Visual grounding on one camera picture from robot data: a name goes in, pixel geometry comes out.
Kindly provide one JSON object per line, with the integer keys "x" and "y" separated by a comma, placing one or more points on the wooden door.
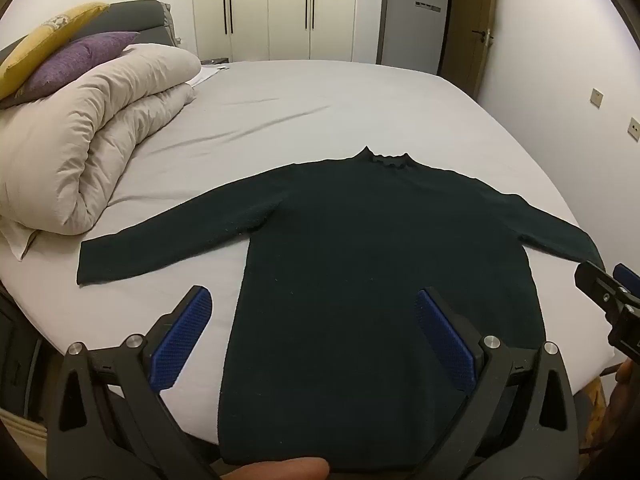
{"x": 472, "y": 25}

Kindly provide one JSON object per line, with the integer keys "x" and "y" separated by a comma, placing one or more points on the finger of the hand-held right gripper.
{"x": 597, "y": 285}
{"x": 627, "y": 275}

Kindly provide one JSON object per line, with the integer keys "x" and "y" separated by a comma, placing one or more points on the dark green sweater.
{"x": 380, "y": 270}

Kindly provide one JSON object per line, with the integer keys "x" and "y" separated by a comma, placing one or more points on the folded beige duvet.
{"x": 95, "y": 130}

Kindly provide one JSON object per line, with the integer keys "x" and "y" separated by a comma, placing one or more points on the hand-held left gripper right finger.
{"x": 445, "y": 340}

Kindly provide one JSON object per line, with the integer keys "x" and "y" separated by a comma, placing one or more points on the white papers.
{"x": 205, "y": 74}

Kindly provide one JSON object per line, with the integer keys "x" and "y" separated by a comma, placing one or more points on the bed with grey sheet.
{"x": 310, "y": 105}

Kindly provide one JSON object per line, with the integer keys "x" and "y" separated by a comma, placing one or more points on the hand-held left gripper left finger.
{"x": 182, "y": 335}

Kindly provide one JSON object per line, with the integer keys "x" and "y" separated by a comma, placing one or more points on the yellow pillow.
{"x": 40, "y": 42}

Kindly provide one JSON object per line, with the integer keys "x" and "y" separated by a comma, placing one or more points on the purple pillow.
{"x": 75, "y": 62}

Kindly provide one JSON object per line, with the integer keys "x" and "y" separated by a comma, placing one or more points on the white pillow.
{"x": 20, "y": 242}

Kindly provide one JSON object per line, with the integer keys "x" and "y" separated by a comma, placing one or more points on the grey padded headboard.
{"x": 137, "y": 17}

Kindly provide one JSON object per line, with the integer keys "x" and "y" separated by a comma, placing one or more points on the cream wardrobe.
{"x": 280, "y": 10}

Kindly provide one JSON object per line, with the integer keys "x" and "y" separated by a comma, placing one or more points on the person's left hand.
{"x": 280, "y": 470}

